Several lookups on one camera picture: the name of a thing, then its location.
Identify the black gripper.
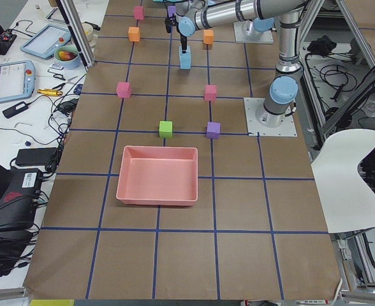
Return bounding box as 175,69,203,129
180,34,188,54

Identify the light blue foam block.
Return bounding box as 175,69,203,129
179,54,191,70
179,45,191,59

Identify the orange foam block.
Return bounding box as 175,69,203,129
128,26,141,42
203,29,214,45

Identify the purple foam block far side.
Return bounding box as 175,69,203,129
167,5,176,17

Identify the purple foam block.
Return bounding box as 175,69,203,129
167,5,176,17
205,122,221,140

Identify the pink foam block near base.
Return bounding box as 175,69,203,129
203,85,217,102

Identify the orange foam block front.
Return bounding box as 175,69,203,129
128,26,141,42

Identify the dark pink foam block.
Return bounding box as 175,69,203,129
133,6,145,20

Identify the green foam block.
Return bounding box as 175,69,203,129
159,120,173,138

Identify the bowl with fruit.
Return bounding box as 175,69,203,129
54,45,81,69

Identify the pink plastic bin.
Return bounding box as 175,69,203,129
116,145,198,207

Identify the blue teach pendant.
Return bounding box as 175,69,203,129
0,60,36,103
20,24,71,59

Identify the gold metal cylinder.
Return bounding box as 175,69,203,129
37,89,63,97

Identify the black power adapter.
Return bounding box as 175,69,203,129
15,147,57,166

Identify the white chair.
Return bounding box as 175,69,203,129
311,129,375,233

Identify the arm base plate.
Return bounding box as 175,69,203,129
244,98,297,137
233,20,274,45

